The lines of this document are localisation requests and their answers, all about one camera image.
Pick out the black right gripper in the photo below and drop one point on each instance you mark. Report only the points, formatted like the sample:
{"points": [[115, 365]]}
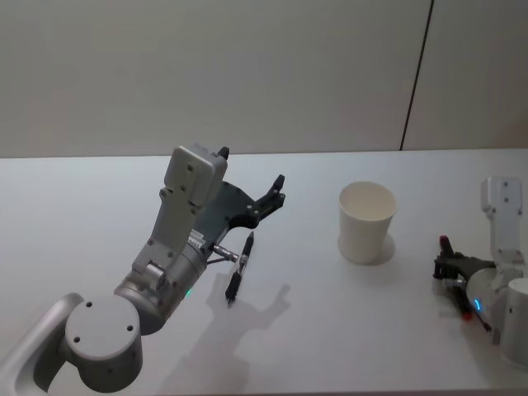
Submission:
{"points": [[464, 264]]}

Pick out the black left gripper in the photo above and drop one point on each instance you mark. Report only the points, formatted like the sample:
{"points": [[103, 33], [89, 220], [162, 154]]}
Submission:
{"points": [[224, 208]]}

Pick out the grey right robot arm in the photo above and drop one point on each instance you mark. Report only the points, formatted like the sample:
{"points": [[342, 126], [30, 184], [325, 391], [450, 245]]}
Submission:
{"points": [[505, 231]]}

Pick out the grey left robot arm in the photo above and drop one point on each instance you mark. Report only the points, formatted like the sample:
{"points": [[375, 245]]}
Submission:
{"points": [[103, 330]]}

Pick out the black pen with red band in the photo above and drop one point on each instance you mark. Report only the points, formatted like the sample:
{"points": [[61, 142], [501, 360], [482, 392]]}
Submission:
{"points": [[474, 311]]}

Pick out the white paper cup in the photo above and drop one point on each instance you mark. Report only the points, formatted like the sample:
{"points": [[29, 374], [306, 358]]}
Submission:
{"points": [[365, 231]]}

